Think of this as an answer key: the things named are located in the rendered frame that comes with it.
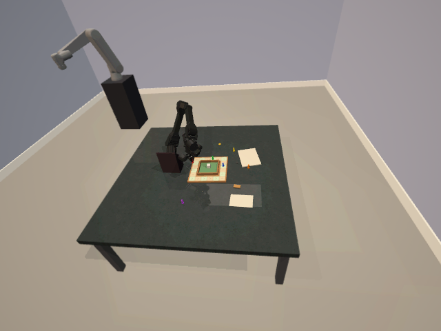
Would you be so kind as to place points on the cream flat rectangular card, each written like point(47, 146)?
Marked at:
point(241, 200)

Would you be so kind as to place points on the cream flat rectangular board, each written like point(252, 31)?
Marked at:
point(249, 156)

